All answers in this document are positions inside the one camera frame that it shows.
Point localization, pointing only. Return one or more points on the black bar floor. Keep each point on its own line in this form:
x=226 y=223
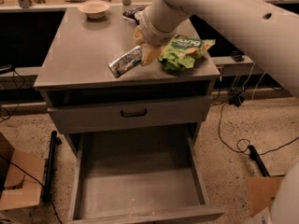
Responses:
x=253 y=154
x=54 y=142

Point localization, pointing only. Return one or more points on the black bar right floor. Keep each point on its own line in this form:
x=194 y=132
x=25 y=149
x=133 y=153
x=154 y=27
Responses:
x=253 y=154

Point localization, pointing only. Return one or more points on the left cardboard box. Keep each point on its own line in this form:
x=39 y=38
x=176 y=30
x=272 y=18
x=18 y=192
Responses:
x=21 y=174

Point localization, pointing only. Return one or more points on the beige bowl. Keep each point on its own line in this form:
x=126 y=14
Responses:
x=94 y=9

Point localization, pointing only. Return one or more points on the grey upper drawer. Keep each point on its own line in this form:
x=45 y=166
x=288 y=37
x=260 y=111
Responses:
x=107 y=117

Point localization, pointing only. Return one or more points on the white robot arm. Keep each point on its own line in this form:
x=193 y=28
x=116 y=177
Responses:
x=268 y=34

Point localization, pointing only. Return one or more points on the cardboard box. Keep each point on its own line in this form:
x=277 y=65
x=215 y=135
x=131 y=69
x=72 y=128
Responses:
x=21 y=174
x=262 y=193

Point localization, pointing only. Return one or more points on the right cardboard box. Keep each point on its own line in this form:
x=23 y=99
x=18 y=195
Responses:
x=262 y=193

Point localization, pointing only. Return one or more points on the grey metal drawer cabinet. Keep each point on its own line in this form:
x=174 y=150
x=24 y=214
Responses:
x=76 y=72

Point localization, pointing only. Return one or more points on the dark blue snack bag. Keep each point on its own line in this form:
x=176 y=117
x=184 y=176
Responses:
x=133 y=14

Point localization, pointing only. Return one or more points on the black drawer handle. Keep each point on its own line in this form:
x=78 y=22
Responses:
x=134 y=114

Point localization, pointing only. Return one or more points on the black bar left floor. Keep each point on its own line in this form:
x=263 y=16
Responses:
x=54 y=142

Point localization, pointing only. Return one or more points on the open grey middle drawer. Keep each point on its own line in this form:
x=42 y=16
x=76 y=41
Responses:
x=139 y=176

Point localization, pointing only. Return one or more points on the silver blue redbull can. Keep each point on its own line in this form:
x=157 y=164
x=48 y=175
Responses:
x=126 y=62

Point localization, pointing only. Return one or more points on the green chip bag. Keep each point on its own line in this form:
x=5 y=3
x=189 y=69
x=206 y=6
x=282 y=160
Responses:
x=183 y=51

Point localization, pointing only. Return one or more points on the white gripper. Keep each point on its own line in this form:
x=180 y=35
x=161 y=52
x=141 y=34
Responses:
x=154 y=34

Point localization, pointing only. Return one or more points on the small black device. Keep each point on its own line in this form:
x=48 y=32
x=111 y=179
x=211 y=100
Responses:
x=237 y=55

